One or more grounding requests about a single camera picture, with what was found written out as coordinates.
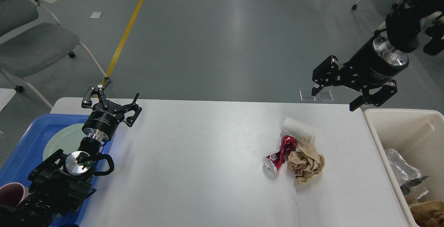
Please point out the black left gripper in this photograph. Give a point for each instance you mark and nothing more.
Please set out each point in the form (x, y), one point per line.
(102, 125)

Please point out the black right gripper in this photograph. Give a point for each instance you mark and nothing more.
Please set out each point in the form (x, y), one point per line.
(373, 65)

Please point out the light green plate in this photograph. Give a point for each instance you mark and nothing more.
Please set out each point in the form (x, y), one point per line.
(67, 139)

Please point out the crushed red can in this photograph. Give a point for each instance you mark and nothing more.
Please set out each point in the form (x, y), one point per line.
(274, 161)

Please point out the brown paper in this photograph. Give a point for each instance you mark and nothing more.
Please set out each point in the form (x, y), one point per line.
(305, 163)

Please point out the aluminium foil tray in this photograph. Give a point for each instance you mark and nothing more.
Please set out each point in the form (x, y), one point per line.
(412, 182)

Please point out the brown paper bag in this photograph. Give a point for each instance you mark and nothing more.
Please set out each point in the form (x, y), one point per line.
(428, 214)

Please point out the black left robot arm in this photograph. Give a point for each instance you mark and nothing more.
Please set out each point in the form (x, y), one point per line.
(61, 183)

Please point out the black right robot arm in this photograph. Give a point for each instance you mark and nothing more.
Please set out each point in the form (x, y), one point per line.
(402, 26)

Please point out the grey floor plate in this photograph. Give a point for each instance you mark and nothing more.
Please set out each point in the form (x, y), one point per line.
(325, 96)
(306, 96)

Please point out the beige plastic bin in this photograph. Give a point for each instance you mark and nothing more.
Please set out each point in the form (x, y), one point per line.
(418, 135)

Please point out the blue plastic tray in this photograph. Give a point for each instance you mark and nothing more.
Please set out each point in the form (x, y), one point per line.
(28, 154)

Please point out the grey chair left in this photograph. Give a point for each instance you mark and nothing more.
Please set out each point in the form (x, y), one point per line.
(36, 48)

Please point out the pink mug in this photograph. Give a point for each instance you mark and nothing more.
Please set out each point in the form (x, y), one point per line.
(11, 194)

